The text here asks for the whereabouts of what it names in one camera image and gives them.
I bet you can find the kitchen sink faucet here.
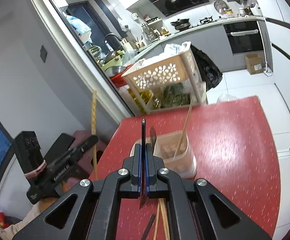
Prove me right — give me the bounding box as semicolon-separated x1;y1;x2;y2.
103;33;123;50

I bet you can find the cardboard box on floor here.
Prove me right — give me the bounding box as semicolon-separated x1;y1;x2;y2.
245;54;263;75

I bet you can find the green vegetables bag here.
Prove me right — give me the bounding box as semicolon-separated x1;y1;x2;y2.
161;82;191;108

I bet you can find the dark brown plastic spoon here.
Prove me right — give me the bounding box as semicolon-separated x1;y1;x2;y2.
139;119;147;209

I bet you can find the black wok on stove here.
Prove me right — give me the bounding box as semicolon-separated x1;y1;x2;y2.
170;18;191;30

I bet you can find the beige utensil holder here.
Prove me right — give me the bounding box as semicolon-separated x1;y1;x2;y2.
154;131;197;179

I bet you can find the black garbage bag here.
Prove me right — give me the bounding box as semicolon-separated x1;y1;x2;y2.
191;44;223;91

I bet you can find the black camera box with band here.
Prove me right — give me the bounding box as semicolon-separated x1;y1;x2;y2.
13;131;47;180

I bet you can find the beige flower-pattern storage rack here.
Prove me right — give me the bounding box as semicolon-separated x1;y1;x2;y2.
122;41;206;114

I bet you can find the black built-in oven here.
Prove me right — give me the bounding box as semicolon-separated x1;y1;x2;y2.
224;21;263;54

